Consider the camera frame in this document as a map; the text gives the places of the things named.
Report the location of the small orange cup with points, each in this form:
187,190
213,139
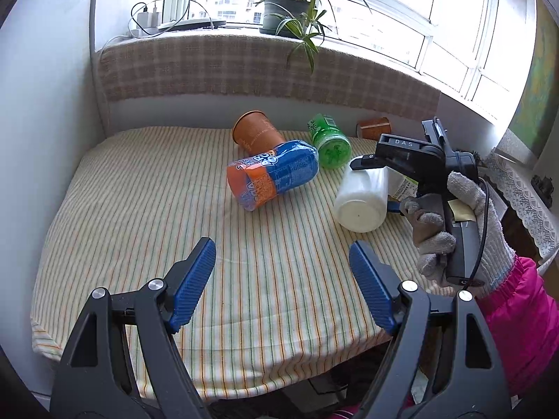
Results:
374,128

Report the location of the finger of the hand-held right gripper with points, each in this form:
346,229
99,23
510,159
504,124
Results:
406,155
394,208

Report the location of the white lace cloth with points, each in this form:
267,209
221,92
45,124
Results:
519,196

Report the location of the blue and orange cup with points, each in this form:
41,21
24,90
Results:
273,174

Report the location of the person's pink clothing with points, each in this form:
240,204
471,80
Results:
371,409

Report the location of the flat dark device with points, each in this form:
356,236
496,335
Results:
192,24

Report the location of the person's right forearm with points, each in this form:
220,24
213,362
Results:
524,323

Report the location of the white charger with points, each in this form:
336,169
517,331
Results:
146,21

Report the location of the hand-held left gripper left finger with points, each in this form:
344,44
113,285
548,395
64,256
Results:
196,277

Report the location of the person's right hand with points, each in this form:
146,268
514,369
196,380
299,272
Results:
495,244

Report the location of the striped tablecloth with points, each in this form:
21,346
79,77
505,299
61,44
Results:
174,209

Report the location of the green plastic bottle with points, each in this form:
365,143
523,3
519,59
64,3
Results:
329,144

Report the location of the green yellow wall picture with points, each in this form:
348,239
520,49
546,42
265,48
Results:
539,96

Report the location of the dark small figurine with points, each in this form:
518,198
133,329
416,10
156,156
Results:
541,185

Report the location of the large orange paper cup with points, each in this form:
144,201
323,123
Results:
257,133

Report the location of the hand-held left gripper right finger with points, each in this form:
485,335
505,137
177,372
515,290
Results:
371,288

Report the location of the brown plaid cloth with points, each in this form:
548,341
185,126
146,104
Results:
183,70

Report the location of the white green printed container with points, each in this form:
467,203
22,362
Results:
401,187

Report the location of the white plastic bottle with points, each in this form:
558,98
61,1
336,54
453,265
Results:
362,203

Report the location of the black plant pot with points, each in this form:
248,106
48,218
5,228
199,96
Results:
281,15

